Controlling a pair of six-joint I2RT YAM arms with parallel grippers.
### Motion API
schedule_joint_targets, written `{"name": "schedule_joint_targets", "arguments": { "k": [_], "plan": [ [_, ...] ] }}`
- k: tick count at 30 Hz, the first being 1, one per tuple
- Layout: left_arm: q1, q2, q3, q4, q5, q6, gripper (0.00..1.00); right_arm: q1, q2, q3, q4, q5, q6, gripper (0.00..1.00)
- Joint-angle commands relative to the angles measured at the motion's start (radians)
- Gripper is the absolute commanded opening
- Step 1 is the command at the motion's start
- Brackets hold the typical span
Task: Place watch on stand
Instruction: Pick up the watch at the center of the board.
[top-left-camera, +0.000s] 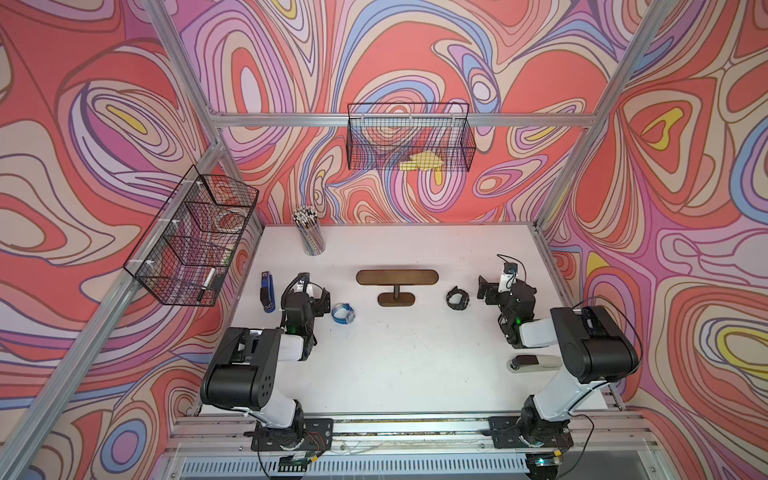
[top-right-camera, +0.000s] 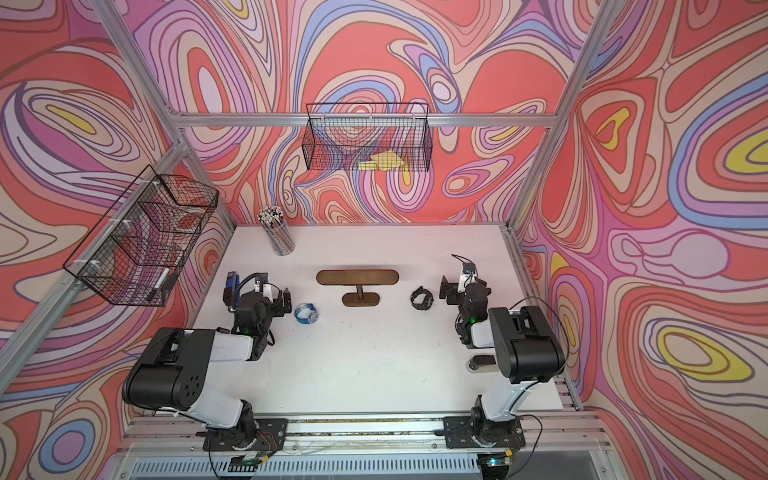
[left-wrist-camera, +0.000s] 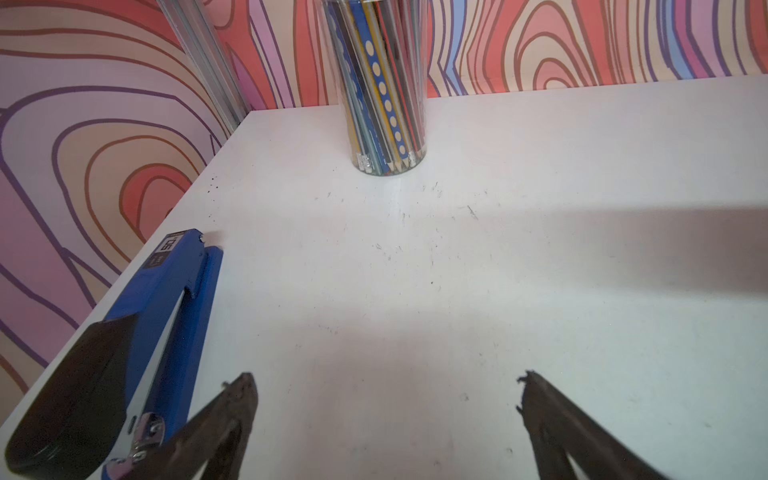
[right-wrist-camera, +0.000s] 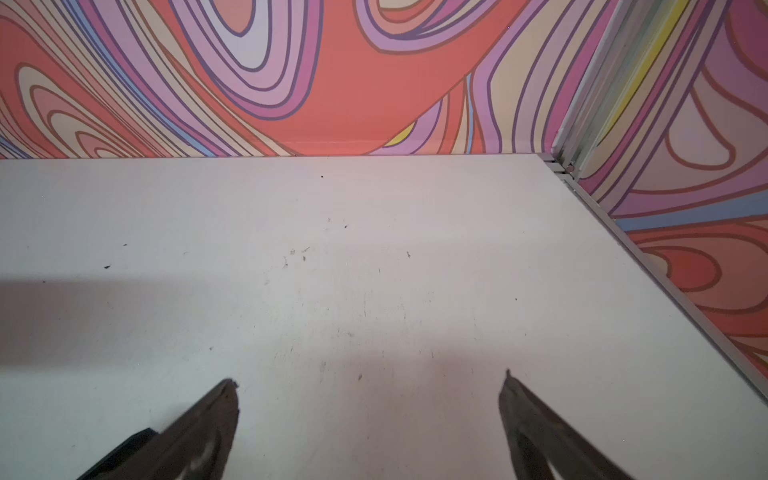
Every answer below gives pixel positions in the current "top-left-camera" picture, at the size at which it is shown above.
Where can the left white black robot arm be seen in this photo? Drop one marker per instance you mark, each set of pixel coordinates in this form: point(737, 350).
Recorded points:
point(242, 375)

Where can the blue transparent wrist watch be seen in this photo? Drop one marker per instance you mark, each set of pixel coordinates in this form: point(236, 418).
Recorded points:
point(343, 313)

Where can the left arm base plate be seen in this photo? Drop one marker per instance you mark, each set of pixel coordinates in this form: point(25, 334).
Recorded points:
point(313, 435)

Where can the aluminium mounting rail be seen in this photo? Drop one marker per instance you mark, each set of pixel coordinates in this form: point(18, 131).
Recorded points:
point(611, 430)

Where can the black sport wrist watch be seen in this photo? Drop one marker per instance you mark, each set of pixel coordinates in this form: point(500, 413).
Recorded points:
point(457, 299)

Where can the striped pencil cup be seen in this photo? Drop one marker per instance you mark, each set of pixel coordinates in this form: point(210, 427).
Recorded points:
point(306, 219)

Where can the silver black stapler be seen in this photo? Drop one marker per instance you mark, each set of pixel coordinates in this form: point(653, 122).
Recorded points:
point(533, 363)

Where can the black wire basket wall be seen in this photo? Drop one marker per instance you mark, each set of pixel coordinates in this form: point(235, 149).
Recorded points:
point(171, 262)
point(382, 134)

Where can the black wire basket back wall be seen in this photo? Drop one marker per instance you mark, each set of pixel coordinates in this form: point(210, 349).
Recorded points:
point(382, 134)

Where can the black wire basket left wall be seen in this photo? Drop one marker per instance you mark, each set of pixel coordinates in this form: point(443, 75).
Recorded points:
point(171, 262)

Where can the tape roll in basket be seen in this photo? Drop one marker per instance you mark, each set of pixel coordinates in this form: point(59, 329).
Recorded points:
point(229, 221)

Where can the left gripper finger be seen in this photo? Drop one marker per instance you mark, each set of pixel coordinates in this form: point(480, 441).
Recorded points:
point(303, 282)
point(323, 303)

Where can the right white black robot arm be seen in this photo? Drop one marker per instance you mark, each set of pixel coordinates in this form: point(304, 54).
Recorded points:
point(593, 351)

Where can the yellow sticky notes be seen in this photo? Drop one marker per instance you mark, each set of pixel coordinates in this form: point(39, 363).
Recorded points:
point(422, 161)

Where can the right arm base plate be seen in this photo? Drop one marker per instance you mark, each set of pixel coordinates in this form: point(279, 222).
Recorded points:
point(511, 432)

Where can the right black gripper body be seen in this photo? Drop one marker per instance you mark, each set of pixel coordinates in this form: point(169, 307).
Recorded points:
point(497, 292)

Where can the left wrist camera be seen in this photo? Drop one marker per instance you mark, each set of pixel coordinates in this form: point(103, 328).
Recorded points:
point(314, 292)

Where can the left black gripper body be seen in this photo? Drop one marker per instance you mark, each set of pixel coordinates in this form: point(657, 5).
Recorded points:
point(300, 296)

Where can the brown wooden watch stand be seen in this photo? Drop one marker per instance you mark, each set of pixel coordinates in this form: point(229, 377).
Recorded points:
point(397, 279)

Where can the white marker in basket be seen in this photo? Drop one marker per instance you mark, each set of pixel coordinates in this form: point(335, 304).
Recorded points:
point(206, 283)

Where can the blue stapler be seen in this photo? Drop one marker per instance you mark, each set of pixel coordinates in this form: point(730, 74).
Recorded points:
point(267, 295)

